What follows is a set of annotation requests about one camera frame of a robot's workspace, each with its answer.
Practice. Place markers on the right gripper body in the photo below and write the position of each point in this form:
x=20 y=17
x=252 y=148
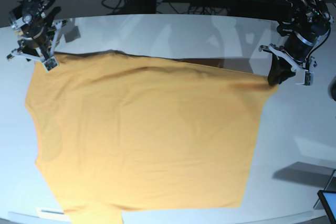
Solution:
x=39 y=44

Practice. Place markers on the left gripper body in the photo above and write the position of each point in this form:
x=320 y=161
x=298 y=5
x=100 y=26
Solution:
x=296 y=51

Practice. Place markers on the yellow T-shirt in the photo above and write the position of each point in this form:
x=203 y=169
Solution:
x=122 y=133

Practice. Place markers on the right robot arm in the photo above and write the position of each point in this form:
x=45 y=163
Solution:
x=31 y=13

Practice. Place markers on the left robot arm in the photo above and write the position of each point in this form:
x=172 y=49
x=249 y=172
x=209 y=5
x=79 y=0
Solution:
x=311 y=20

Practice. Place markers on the dark round object at edge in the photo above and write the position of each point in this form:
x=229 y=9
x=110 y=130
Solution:
x=332 y=89

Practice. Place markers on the tablet screen on stand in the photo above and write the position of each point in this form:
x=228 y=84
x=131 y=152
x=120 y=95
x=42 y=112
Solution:
x=326 y=199

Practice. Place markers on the white label strip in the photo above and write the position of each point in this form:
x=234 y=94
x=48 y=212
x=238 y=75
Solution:
x=53 y=214

